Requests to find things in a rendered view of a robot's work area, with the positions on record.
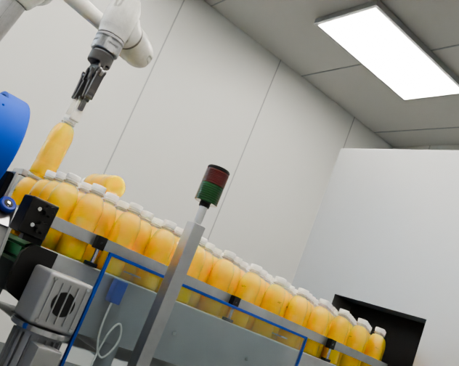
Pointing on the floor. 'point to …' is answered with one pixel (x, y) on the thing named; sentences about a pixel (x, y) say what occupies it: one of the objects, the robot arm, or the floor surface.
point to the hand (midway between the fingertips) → (75, 111)
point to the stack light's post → (166, 295)
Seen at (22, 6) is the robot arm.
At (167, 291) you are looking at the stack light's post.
